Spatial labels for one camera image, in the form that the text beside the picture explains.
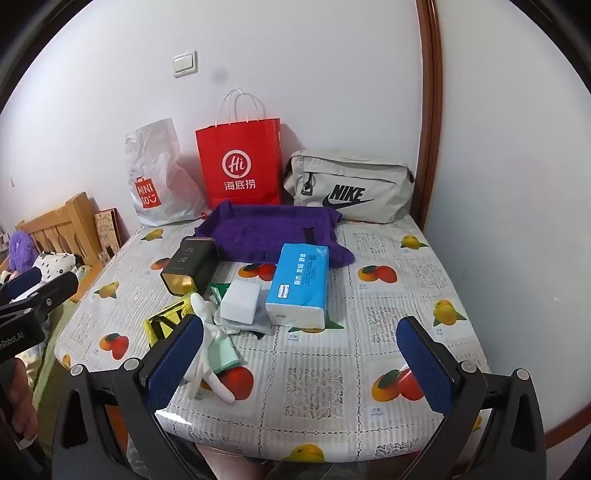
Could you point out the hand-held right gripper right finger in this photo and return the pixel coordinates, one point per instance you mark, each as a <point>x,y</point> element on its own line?
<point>427,364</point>

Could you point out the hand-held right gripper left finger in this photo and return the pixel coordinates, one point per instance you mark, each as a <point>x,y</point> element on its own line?
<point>178,355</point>

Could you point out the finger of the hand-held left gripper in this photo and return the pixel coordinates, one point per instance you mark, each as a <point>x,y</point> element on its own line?
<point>51,290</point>
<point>21,279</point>

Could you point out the green wet wipes pack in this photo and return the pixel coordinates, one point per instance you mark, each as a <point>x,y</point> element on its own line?
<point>224,355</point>

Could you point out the small green packet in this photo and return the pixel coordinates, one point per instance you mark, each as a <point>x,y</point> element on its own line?
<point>217,293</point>

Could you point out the white sponge block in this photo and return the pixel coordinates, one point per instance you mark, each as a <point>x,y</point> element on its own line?
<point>240,300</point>

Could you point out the purple towel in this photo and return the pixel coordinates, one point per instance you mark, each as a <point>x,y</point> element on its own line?
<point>258,230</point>

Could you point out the person's left hand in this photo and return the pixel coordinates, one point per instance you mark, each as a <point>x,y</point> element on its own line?
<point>21,397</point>

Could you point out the white spotted pillow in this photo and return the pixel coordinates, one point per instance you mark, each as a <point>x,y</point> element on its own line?
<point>51,265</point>

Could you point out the purple plush toy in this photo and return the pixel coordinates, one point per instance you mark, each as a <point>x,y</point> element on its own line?
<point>21,249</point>

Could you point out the light green blanket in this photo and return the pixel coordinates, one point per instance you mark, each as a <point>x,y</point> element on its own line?
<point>53,332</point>

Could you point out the brown patterned box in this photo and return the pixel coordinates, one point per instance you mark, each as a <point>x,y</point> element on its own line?
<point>108,230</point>

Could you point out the dark green tea tin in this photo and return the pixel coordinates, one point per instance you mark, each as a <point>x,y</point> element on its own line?
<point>187,263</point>

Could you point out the fruit printed tablecloth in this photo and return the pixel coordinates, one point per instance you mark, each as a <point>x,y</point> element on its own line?
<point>323,369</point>

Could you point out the blue tissue pack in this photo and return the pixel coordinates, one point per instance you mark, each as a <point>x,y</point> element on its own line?
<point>300,277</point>

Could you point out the white plastic shopping bag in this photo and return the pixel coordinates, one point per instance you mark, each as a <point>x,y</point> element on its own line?
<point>157,152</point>

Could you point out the grey waist bag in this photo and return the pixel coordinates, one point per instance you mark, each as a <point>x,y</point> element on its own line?
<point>383,184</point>

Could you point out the red paper bag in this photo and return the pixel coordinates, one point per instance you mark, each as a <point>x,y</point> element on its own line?
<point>212,152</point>

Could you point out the white light switch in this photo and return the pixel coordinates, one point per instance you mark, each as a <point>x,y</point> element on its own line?
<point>185,64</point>

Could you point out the brown wooden door frame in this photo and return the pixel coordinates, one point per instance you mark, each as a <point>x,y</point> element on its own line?
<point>427,92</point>

